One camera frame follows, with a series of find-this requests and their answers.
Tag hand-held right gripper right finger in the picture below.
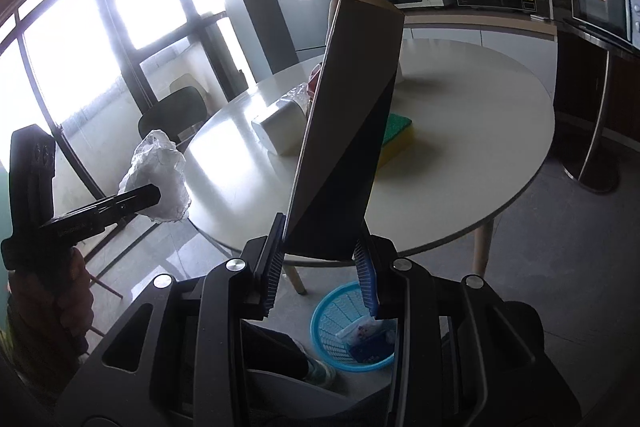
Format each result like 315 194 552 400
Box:
352 233 582 427

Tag dark green chair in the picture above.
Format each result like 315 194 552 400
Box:
137 86 208 148

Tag beige chair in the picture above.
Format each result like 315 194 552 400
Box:
169 73 210 104

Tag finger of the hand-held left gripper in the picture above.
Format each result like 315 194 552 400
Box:
41 185 162 237

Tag white rounded box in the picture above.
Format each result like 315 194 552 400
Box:
251 100 309 157

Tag red snack wrapper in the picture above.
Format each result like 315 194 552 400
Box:
307 63 323 102

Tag dark brown cabinet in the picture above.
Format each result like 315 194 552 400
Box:
552 19 640 168

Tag black framed window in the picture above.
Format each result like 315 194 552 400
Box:
0 0 253 258

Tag tall dark paper carton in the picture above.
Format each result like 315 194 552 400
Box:
286 0 406 262

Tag curved metal post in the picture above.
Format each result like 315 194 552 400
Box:
562 49 622 194

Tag person's left hand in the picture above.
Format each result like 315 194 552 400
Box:
9 249 97 360

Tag silver black microwave oven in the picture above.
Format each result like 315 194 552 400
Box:
567 0 640 48

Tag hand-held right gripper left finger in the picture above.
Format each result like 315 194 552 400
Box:
65 212 288 414

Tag wooden counter white cabinets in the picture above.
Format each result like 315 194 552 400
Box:
399 4 559 100

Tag green yellow sponge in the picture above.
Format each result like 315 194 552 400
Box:
376 112 414 172

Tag round white table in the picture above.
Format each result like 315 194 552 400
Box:
180 38 557 297

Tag blue plastic basket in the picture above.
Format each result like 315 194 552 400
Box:
310 281 398 369

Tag white printed packet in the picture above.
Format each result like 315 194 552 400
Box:
336 320 397 349

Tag white teal sneaker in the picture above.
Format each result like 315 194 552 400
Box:
299 343 337 391

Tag white plastic bag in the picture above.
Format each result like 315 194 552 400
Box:
118 129 192 224

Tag person's left leg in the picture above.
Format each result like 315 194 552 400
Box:
241 321 310 382

